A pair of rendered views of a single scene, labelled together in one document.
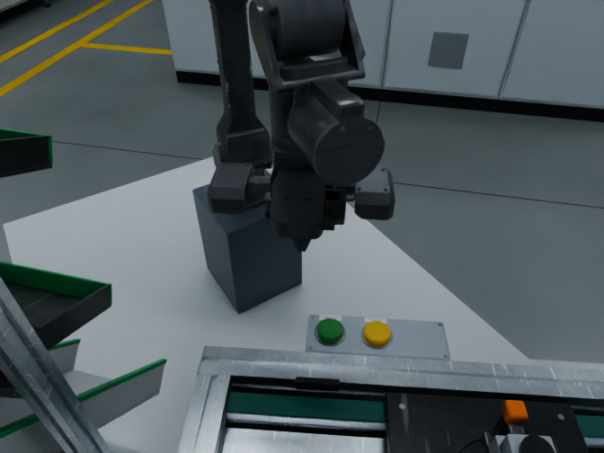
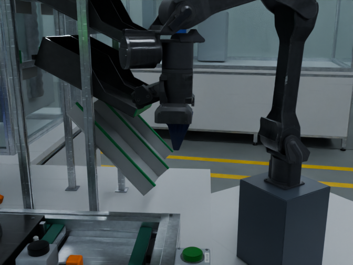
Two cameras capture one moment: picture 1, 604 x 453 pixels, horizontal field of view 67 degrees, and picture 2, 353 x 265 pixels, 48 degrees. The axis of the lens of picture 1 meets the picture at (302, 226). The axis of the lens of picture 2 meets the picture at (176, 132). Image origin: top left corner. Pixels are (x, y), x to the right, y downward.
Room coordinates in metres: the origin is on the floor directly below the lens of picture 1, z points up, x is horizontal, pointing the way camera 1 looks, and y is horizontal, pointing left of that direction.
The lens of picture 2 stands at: (0.38, -0.73, 1.40)
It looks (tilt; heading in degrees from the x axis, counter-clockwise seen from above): 15 degrees down; 90
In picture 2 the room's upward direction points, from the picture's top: straight up
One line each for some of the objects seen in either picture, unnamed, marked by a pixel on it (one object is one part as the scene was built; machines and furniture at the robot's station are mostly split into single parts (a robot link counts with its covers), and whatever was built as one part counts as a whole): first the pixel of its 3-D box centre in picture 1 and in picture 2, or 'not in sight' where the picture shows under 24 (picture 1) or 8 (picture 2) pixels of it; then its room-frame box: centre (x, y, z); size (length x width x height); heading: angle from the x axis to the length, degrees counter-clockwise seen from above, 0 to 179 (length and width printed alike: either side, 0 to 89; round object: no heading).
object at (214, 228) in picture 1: (250, 239); (281, 223); (0.63, 0.10, 0.96); 0.14 x 0.14 x 0.20; 33
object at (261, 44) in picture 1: (323, 86); (156, 35); (0.35, -0.02, 1.38); 0.12 x 0.08 x 0.11; 22
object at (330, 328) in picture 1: (330, 332); (192, 256); (0.42, -0.04, 0.96); 0.04 x 0.04 x 0.02
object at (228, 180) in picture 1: (301, 164); (177, 90); (0.39, 0.00, 1.28); 0.19 x 0.06 x 0.08; 86
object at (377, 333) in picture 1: (377, 334); not in sight; (0.41, -0.11, 0.96); 0.04 x 0.04 x 0.02
